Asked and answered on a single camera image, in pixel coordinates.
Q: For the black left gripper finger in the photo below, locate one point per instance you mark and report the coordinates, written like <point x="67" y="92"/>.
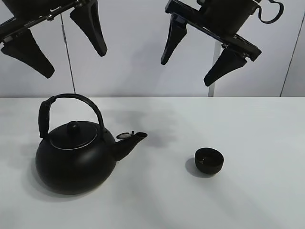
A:
<point x="86" y="16"/>
<point x="23" y="47"/>

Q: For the black kettle teapot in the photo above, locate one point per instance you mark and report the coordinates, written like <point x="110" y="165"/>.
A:
<point x="78" y="156"/>

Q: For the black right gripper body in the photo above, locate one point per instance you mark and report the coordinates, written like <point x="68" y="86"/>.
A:
<point x="220" y="19"/>

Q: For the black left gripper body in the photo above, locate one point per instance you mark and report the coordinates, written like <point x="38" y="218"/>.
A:
<point x="27" y="13"/>

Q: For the small black teacup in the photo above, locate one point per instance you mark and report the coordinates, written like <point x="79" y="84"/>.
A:
<point x="208" y="160"/>

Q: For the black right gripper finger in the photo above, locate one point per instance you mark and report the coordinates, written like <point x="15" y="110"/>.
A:
<point x="228" y="61"/>
<point x="177" y="32"/>

